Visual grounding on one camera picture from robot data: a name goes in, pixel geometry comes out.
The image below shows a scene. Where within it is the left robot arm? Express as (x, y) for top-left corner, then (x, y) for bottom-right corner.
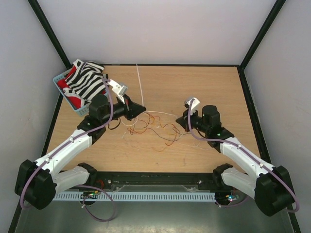
(15, 94), (146, 210)

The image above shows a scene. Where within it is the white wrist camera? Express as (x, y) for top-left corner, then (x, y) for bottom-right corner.
(107, 79), (128, 104)
(184, 97), (200, 116)

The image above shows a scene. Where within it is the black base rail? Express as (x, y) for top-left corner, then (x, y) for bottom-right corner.
(26, 171), (285, 192)

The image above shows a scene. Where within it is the black frame post right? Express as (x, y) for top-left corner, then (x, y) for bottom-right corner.
(240, 0), (287, 69)

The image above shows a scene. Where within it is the white wire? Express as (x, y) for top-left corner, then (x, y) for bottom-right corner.
(121, 110), (209, 150)

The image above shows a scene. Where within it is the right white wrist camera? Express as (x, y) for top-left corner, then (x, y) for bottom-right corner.
(184, 97), (200, 116)

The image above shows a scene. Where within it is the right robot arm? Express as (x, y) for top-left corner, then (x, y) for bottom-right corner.
(176, 98), (300, 216)

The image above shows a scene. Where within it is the light blue plastic basket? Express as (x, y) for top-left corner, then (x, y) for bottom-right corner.
(53, 72), (109, 116)

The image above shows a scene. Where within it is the circuit board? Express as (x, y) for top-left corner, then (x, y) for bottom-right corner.
(225, 194), (240, 202)
(81, 191), (98, 199)

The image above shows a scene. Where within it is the left circuit board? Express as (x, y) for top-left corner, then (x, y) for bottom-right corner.
(81, 191), (98, 199)

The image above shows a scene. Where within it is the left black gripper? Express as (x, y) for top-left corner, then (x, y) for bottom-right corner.
(101, 94), (146, 124)

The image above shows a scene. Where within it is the black frame post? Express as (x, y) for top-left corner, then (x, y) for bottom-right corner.
(28, 0), (71, 68)
(240, 0), (287, 69)

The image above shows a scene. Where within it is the red cloth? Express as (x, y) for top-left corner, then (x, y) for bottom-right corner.
(57, 67), (86, 109)

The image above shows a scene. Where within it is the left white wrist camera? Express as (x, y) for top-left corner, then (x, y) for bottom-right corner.
(107, 79), (128, 104)

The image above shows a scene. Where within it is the light blue slotted cable duct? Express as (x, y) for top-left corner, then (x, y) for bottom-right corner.
(53, 191), (215, 202)

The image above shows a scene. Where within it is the purple wire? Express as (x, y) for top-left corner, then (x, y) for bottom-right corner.
(130, 116), (192, 143)

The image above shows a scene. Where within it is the black frame post left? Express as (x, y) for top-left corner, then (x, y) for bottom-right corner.
(28, 0), (71, 68)

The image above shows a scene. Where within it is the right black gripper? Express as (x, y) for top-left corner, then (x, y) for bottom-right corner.
(176, 107), (209, 134)

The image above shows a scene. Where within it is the right circuit board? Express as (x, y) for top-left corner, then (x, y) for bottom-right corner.
(225, 194), (240, 202)

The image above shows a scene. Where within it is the black white striped cloth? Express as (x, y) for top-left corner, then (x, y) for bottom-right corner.
(67, 59), (108, 104)

